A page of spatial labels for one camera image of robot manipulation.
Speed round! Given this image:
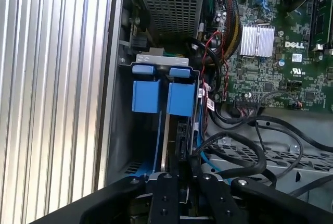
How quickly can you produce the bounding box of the thick black looped cable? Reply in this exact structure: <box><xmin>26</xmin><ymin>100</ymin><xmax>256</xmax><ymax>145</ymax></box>
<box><xmin>191</xmin><ymin>131</ymin><xmax>267</xmax><ymax>177</ymax></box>

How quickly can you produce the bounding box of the blue board connector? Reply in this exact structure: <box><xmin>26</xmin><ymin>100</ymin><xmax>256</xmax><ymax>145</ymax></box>
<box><xmin>255</xmin><ymin>0</ymin><xmax>269</xmax><ymax>11</ymax></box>

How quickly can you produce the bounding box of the open black PC case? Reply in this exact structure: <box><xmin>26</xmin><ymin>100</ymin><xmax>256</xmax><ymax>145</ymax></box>
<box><xmin>95</xmin><ymin>0</ymin><xmax>333</xmax><ymax>209</ymax></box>

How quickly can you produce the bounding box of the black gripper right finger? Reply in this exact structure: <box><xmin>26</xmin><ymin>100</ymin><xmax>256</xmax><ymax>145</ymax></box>
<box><xmin>196</xmin><ymin>173</ymin><xmax>333</xmax><ymax>224</ymax></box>

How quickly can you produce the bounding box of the blue data cable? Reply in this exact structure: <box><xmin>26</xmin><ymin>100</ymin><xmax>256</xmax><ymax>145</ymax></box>
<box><xmin>196</xmin><ymin>129</ymin><xmax>232</xmax><ymax>185</ymax></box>

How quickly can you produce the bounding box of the grey metal disk bay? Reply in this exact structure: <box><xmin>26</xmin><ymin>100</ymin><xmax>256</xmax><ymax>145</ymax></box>
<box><xmin>118</xmin><ymin>54</ymin><xmax>333</xmax><ymax>201</ymax></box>

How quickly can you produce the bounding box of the flat black cable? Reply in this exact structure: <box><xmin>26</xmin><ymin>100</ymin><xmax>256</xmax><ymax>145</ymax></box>
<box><xmin>288</xmin><ymin>173</ymin><xmax>333</xmax><ymax>196</ymax></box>

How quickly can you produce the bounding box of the long black cable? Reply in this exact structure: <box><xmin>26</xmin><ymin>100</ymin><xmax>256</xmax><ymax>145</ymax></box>
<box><xmin>213</xmin><ymin>104</ymin><xmax>333</xmax><ymax>154</ymax></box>

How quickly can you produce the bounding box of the silver power supply unit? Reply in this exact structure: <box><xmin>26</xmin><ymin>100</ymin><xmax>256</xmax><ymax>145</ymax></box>
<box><xmin>126</xmin><ymin>0</ymin><xmax>207</xmax><ymax>40</ymax></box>

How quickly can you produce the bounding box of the hard disk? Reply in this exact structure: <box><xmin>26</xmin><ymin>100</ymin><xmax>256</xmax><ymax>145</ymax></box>
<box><xmin>139</xmin><ymin>110</ymin><xmax>195</xmax><ymax>205</ymax></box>

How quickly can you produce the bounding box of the green motherboard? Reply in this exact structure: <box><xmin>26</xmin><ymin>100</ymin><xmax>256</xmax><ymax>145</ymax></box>
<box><xmin>201</xmin><ymin>0</ymin><xmax>333</xmax><ymax>110</ymax></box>

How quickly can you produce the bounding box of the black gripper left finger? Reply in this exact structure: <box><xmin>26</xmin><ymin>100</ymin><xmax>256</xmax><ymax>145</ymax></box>
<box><xmin>28</xmin><ymin>172</ymin><xmax>181</xmax><ymax>224</ymax></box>

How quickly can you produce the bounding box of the silver finned heatsink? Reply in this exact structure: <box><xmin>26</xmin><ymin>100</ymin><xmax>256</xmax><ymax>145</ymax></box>
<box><xmin>239</xmin><ymin>24</ymin><xmax>276</xmax><ymax>58</ymax></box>

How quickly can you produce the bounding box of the thin black connector wire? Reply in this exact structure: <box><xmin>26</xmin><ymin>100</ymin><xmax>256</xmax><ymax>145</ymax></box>
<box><xmin>260</xmin><ymin>90</ymin><xmax>305</xmax><ymax>110</ymax></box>

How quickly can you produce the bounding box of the black braided wire bundle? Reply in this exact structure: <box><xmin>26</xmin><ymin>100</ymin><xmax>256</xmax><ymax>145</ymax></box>
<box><xmin>222</xmin><ymin>0</ymin><xmax>241</xmax><ymax>60</ymax></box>

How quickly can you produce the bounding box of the red black twisted wire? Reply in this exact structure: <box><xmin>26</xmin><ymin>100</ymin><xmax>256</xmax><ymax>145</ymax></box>
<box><xmin>201</xmin><ymin>31</ymin><xmax>229</xmax><ymax>102</ymax></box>

